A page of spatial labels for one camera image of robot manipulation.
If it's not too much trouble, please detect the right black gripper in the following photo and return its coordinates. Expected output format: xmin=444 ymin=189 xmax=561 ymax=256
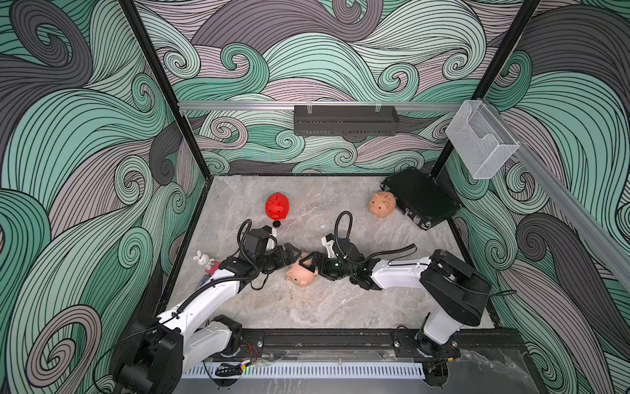
xmin=299 ymin=252 xmax=356 ymax=280

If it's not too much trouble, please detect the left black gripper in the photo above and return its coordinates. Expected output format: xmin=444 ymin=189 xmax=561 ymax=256
xmin=253 ymin=243 xmax=300 ymax=274

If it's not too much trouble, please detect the pink piggy bank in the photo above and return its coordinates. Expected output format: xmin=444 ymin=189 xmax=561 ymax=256
xmin=285 ymin=252 xmax=318 ymax=287
xmin=368 ymin=191 xmax=396 ymax=218

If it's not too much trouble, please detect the red piggy bank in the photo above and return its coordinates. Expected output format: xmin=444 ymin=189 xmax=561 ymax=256
xmin=265 ymin=192 xmax=290 ymax=221

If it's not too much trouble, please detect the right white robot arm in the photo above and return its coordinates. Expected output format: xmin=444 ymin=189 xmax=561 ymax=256
xmin=286 ymin=235 xmax=491 ymax=357

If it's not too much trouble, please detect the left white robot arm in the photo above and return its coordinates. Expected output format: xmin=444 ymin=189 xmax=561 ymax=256
xmin=113 ymin=228 xmax=302 ymax=393

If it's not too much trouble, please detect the pink white bunny toy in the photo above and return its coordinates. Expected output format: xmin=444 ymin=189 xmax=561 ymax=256
xmin=194 ymin=251 xmax=221 ymax=277

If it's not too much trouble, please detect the black case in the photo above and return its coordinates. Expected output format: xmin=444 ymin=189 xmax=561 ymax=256
xmin=381 ymin=167 xmax=460 ymax=231

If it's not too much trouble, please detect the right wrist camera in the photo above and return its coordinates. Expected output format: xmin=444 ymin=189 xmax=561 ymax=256
xmin=321 ymin=234 xmax=336 ymax=259

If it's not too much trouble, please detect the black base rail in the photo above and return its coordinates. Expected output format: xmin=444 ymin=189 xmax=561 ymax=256
xmin=220 ymin=327 xmax=525 ymax=360

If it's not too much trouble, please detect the white slotted cable duct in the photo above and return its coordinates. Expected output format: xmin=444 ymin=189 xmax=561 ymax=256
xmin=181 ymin=361 xmax=427 ymax=381

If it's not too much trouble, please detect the black wall tray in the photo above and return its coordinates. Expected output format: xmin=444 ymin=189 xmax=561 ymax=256
xmin=293 ymin=106 xmax=400 ymax=141

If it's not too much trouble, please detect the aluminium back rail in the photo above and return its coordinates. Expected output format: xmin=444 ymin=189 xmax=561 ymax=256
xmin=177 ymin=100 xmax=462 ymax=113

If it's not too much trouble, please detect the aluminium rail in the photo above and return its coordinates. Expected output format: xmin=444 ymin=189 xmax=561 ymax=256
xmin=484 ymin=103 xmax=629 ymax=287
xmin=177 ymin=100 xmax=462 ymax=113

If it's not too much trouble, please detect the clear acrylic wall holder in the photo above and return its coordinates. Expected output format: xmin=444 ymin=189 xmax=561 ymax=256
xmin=446 ymin=99 xmax=519 ymax=180

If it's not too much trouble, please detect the aluminium right rail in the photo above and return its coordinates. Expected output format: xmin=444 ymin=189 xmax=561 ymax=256
xmin=484 ymin=103 xmax=629 ymax=287

